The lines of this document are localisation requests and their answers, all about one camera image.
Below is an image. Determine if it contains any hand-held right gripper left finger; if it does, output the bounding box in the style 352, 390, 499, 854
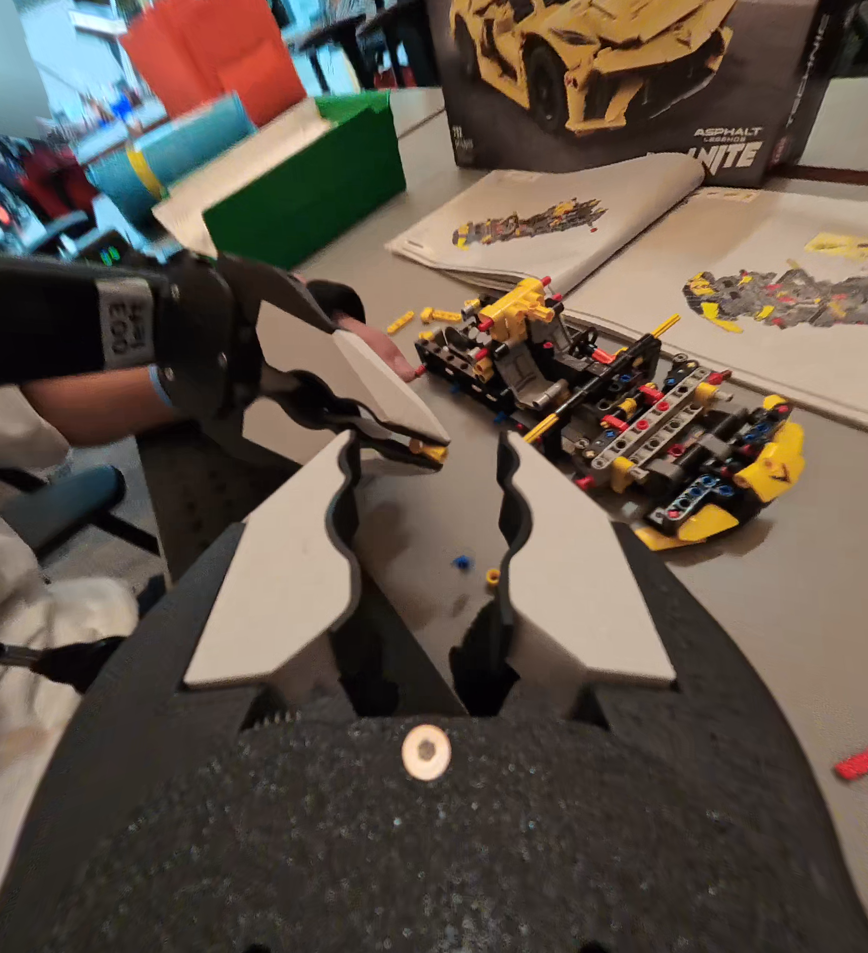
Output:
183, 429, 364, 707

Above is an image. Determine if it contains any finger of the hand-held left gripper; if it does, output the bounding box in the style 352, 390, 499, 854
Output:
259, 368, 448, 473
255, 301, 453, 451

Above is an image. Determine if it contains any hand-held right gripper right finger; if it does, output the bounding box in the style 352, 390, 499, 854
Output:
495, 429, 679, 710

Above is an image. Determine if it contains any person's left forearm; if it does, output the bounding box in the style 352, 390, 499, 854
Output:
20, 363, 182, 445

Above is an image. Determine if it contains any lego car chassis model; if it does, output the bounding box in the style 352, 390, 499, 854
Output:
413, 275, 807, 553

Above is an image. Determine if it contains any open lego instruction booklet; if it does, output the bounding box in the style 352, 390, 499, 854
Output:
385, 168, 868, 445

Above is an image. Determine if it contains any lego set box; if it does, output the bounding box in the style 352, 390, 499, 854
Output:
426, 0, 842, 189

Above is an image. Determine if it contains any person's left hand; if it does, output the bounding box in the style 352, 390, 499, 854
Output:
333, 316, 421, 384

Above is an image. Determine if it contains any green plastic bin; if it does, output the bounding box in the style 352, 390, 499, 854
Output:
201, 91, 408, 271

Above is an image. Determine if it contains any black office chair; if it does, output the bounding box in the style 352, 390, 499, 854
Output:
0, 463, 163, 559

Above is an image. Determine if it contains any black chest harness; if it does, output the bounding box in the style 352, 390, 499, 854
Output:
0, 633, 128, 695

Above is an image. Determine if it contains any orange felt bag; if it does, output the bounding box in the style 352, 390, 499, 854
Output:
120, 0, 308, 129

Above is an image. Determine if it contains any brown wooden strip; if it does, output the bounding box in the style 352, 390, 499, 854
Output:
767, 164, 868, 189

